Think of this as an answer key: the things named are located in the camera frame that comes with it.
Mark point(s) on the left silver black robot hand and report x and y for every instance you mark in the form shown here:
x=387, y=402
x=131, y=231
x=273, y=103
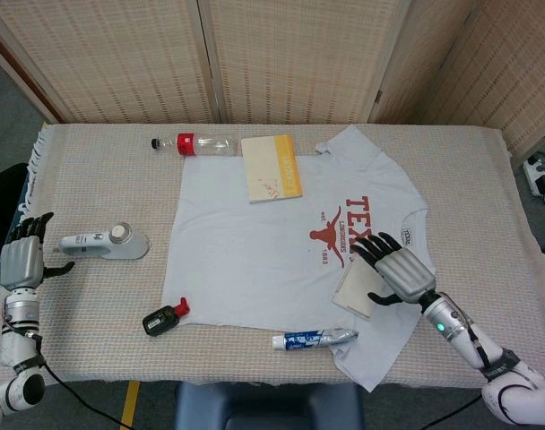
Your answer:
x=21, y=262

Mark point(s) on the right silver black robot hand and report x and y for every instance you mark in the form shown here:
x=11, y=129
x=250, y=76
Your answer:
x=404, y=273

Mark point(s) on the white handheld steam iron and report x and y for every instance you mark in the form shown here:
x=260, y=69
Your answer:
x=124, y=246

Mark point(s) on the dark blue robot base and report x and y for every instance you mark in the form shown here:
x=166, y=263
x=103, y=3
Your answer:
x=263, y=407

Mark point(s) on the clear square case white insert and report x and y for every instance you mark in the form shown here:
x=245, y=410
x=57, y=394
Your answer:
x=355, y=289

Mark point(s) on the blue white toothpaste tube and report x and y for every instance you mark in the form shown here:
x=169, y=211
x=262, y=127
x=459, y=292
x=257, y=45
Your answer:
x=308, y=338

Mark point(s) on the black bottle red cap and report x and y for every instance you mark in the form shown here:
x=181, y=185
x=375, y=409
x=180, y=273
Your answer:
x=158, y=321

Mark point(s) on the light blue Texas t-shirt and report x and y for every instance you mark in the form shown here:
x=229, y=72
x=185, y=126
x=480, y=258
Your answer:
x=254, y=264

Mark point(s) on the white power strip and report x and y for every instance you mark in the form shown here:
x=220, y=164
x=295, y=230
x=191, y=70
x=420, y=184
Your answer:
x=538, y=177

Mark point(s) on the cream yellow paperback book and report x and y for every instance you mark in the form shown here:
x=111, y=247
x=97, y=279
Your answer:
x=268, y=168

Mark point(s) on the yellow floor tape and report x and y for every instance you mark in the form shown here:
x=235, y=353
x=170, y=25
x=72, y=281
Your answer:
x=130, y=405

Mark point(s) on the clear bottle red label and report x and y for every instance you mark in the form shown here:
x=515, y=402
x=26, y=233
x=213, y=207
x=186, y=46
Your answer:
x=187, y=144

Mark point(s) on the woven folding screen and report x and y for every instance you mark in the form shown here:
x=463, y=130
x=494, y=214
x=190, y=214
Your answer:
x=277, y=58

